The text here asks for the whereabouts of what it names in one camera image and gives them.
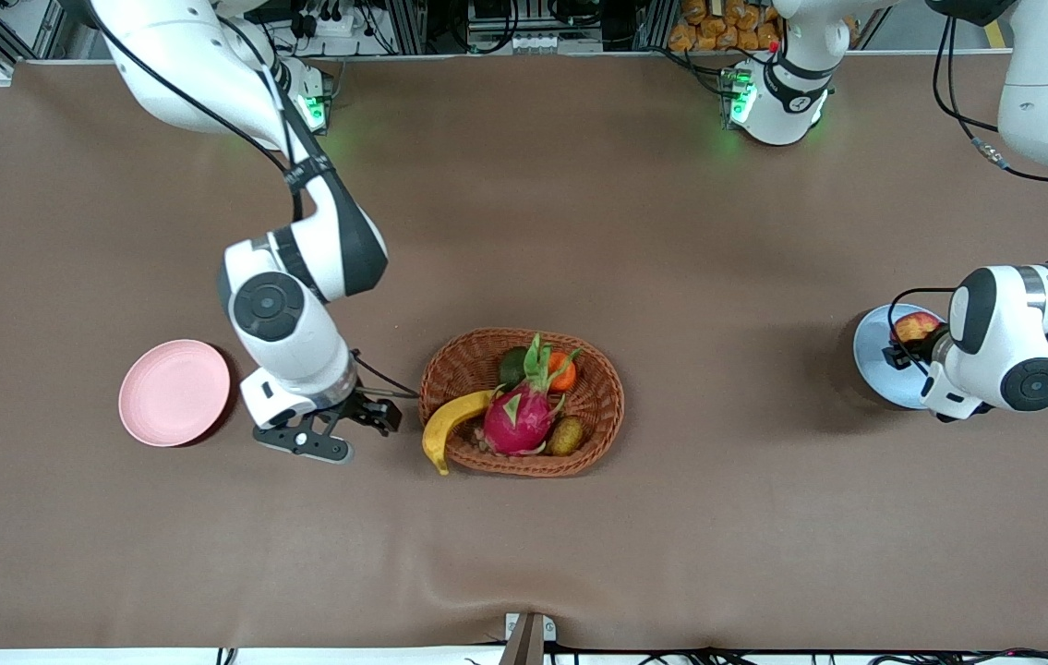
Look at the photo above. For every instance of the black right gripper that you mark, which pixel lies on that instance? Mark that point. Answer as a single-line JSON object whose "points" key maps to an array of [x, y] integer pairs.
{"points": [[365, 407]]}

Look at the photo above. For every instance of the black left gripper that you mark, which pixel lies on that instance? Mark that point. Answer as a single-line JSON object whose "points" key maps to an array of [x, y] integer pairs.
{"points": [[920, 350]]}

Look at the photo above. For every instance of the red yellow apple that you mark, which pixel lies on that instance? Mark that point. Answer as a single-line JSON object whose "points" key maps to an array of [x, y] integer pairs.
{"points": [[917, 326]]}

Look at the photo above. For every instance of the yellow banana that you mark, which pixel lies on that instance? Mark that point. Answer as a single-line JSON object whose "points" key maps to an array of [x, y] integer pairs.
{"points": [[450, 420]]}

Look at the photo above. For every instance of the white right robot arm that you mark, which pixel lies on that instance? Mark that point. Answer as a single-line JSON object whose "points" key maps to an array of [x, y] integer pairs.
{"points": [[293, 342]]}

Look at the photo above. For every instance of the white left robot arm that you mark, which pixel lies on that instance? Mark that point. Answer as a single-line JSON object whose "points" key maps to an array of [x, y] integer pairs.
{"points": [[1004, 342]]}

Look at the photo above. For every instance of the blue round plate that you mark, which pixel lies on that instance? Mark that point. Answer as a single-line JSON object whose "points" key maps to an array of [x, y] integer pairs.
{"points": [[884, 369]]}

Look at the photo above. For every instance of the brown wicker basket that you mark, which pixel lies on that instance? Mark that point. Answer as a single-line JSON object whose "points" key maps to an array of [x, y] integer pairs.
{"points": [[468, 365]]}

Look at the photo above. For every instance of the pink dragon fruit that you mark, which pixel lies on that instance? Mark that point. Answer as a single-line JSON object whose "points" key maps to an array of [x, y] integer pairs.
{"points": [[519, 420]]}

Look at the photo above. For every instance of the dark green avocado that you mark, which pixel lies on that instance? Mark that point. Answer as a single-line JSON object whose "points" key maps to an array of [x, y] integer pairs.
{"points": [[511, 368]]}

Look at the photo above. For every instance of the brown kiwi fruit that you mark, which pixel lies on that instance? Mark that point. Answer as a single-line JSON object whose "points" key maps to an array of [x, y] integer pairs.
{"points": [[566, 438]]}

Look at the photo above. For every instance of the small orange tangerine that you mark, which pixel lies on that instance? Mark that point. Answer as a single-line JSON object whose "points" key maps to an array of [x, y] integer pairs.
{"points": [[564, 375]]}

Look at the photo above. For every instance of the pink round plate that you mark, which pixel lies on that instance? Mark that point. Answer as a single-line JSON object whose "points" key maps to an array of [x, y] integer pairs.
{"points": [[174, 392]]}

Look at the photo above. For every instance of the brown table cloth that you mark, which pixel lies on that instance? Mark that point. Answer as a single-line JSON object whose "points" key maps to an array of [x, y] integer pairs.
{"points": [[579, 231]]}

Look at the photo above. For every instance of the orange packaged goods pile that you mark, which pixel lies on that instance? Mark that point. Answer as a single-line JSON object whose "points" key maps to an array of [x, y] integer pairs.
{"points": [[708, 28]]}

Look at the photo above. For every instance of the white power strip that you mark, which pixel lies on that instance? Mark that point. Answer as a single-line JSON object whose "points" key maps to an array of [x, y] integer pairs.
{"points": [[334, 25]]}

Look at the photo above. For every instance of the white terminal block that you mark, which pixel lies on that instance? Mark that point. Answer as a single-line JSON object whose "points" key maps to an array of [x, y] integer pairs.
{"points": [[542, 42]]}

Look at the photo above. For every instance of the grey metal camera post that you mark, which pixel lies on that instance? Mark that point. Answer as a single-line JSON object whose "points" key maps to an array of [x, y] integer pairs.
{"points": [[524, 646]]}

